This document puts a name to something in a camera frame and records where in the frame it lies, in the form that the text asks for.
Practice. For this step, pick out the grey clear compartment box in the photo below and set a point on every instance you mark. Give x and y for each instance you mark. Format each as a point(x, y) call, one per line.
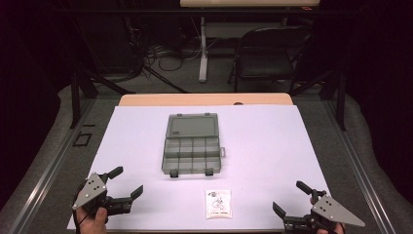
point(191, 146)

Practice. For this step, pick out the aluminium floor rail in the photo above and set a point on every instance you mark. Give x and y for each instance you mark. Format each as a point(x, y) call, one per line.
point(360, 172)
point(52, 172)

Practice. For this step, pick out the person's left hand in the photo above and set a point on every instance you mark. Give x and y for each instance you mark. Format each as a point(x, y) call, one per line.
point(92, 222)

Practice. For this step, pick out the black folding chair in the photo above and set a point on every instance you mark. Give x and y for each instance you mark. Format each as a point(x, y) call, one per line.
point(264, 61)

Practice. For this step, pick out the black slanted rod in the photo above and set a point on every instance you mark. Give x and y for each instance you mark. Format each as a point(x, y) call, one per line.
point(165, 79)

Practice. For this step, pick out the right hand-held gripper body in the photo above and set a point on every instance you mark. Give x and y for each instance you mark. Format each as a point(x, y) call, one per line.
point(334, 213)

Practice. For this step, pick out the small dark round object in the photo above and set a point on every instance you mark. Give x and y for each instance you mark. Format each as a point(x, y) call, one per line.
point(238, 103)

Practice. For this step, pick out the white table sheet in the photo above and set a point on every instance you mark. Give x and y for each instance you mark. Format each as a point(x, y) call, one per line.
point(266, 152)

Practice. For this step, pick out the person's right hand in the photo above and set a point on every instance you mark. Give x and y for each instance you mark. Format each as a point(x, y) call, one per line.
point(337, 230)

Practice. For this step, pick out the black metal stand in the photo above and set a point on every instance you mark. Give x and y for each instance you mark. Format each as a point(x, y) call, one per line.
point(75, 97)
point(340, 97)

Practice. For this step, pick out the light desk with white legs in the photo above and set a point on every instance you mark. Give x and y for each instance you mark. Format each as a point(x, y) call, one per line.
point(203, 52)

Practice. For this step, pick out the small white printed packet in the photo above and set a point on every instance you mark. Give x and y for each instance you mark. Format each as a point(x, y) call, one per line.
point(218, 204)

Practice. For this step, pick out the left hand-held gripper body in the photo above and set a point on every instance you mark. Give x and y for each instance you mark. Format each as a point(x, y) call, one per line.
point(92, 190)

